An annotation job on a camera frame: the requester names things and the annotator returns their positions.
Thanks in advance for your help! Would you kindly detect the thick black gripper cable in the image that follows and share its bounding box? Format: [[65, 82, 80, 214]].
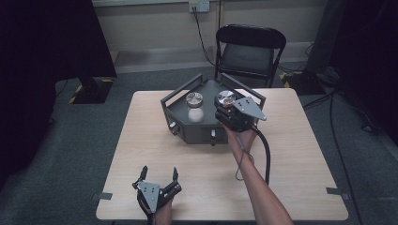
[[251, 126, 272, 186]]

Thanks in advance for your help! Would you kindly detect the dark grey corner rack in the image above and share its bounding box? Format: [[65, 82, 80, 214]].
[[160, 72, 268, 147]]

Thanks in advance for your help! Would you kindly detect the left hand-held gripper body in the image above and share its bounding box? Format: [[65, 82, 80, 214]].
[[131, 178, 183, 215]]

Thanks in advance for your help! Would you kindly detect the white wall socket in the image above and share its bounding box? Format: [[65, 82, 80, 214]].
[[188, 0, 211, 14]]

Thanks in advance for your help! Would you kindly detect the black stand base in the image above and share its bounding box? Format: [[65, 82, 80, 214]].
[[68, 75, 115, 105], [279, 69, 327, 97]]

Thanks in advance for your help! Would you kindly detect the glass jar with orange powder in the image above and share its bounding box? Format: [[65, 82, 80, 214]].
[[217, 89, 237, 113]]

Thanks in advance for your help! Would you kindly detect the black floor cable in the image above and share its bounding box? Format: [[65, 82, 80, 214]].
[[301, 88, 365, 225]]

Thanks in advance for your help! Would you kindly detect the glass jar with white powder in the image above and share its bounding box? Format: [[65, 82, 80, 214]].
[[185, 91, 206, 124]]

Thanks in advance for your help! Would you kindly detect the black folding chair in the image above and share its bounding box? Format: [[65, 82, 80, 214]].
[[214, 23, 287, 89]]

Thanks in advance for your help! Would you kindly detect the dark curtain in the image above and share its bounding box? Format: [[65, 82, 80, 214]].
[[329, 0, 398, 146], [0, 0, 118, 191]]

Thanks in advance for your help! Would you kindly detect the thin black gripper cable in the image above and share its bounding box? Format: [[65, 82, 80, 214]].
[[235, 136, 255, 182]]

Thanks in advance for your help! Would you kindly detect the grey upright panel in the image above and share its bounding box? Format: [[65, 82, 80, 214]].
[[304, 0, 346, 75]]

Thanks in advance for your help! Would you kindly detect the person's left hand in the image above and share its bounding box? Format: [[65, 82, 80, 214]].
[[152, 198, 175, 225]]

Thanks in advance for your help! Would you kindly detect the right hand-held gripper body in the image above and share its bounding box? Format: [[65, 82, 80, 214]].
[[219, 96, 268, 133]]

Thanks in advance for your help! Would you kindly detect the person's right hand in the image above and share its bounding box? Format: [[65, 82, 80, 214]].
[[222, 124, 258, 158]]

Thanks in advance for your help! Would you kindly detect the black power cable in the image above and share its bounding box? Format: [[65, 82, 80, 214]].
[[191, 7, 218, 68]]

